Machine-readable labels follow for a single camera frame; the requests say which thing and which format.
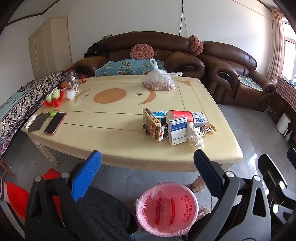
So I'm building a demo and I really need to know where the window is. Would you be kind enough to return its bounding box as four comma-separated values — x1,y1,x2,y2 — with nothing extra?
281,22,296,79

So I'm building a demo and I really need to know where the white appliance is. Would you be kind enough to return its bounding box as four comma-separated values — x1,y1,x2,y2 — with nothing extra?
276,113,291,135

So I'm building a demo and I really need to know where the clear plastic bag of peanuts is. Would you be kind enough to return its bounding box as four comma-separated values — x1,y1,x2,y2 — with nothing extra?
142,58,183,91

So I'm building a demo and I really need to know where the white and blue medicine box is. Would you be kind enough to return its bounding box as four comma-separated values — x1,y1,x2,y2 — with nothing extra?
167,117,188,146

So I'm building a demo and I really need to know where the dark wooden side table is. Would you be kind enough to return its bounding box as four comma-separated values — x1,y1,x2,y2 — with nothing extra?
261,90,296,126

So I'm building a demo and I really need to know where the brown leather sofa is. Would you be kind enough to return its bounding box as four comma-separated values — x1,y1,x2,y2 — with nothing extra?
73,31,206,79

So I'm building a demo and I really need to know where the dark brown cloth pouch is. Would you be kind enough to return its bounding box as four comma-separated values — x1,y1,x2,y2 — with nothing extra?
28,112,51,133

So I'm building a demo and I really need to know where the white cabinet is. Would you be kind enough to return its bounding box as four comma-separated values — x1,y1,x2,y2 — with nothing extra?
28,17,72,79

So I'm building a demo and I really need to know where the blue and white milk carton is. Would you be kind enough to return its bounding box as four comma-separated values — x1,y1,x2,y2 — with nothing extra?
191,111,208,128

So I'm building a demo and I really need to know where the yellow cigarette box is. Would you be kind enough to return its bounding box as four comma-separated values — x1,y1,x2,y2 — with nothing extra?
142,108,162,142

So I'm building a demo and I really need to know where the glass pitcher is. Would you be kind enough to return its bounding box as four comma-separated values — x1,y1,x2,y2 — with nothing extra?
65,70,78,90

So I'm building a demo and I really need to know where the white tissue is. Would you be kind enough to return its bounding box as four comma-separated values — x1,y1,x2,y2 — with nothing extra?
186,122,205,149

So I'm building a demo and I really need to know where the small blue seat cover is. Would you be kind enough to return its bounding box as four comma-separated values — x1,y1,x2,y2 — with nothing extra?
238,75,263,92

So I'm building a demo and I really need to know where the brown leather armchair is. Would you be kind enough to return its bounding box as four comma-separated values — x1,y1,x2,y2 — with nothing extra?
198,41,277,112

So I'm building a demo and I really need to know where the blue floral seat cover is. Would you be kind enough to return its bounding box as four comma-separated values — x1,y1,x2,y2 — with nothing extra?
94,58,167,77

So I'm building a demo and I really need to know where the red fruit tray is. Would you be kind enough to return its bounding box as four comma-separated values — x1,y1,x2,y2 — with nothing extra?
44,89,65,107

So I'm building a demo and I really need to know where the smartphone with pink case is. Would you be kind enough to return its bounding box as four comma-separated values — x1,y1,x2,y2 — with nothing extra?
43,112,67,135

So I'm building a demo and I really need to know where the thin black wall cable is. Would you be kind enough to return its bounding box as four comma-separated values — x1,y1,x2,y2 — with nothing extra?
179,0,188,39

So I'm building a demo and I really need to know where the red checked cloth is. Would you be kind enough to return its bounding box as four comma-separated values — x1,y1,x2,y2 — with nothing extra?
276,76,296,106

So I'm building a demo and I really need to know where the yellow snack wrapper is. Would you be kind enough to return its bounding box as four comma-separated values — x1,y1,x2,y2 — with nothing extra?
200,124,218,137

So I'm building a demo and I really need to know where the light blue cloth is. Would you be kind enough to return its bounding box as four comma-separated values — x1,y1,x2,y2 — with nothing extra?
0,91,26,118

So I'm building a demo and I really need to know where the red plastic stool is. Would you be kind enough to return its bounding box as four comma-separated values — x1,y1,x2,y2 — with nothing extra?
6,168,63,219

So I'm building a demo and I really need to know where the wooden chair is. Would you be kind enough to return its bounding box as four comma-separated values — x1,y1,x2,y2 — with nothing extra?
0,156,17,179

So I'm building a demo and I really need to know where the beige curtain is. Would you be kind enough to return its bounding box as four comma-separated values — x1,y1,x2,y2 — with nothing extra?
268,8,286,81

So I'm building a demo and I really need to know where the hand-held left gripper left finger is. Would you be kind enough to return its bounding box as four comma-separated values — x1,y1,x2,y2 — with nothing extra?
25,150,102,241

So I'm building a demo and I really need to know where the white remote control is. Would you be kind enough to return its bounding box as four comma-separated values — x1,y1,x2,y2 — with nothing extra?
22,113,37,130

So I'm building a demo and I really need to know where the red paper cup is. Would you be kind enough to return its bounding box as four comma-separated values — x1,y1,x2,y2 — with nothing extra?
166,110,195,123

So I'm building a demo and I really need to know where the beige slipper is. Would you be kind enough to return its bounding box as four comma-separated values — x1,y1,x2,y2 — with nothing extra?
198,207,211,218
191,176,206,193

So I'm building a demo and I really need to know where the blue cartoon medicine box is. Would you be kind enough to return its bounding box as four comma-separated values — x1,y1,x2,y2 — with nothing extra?
151,111,168,124

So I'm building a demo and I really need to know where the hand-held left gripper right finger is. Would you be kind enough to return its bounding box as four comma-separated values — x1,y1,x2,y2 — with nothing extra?
187,149,271,241

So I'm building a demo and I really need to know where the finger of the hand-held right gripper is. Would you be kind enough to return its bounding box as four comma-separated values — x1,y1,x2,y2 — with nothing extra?
287,148,296,164
258,153,291,217

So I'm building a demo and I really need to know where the pink-lined trash bin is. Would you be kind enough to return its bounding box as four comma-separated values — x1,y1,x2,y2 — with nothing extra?
135,182,199,238

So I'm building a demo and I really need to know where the floral patterned blanket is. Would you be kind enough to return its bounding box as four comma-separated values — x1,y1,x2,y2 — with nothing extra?
0,70,70,156

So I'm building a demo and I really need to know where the black clothing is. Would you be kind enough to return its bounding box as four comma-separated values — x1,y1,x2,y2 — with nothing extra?
83,43,110,58

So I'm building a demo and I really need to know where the dark red cigarette pack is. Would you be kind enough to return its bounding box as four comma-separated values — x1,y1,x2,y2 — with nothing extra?
144,124,170,138

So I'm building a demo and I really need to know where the round pink crocheted cushion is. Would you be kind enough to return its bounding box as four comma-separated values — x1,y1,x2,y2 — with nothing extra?
188,35,204,56
130,44,154,59

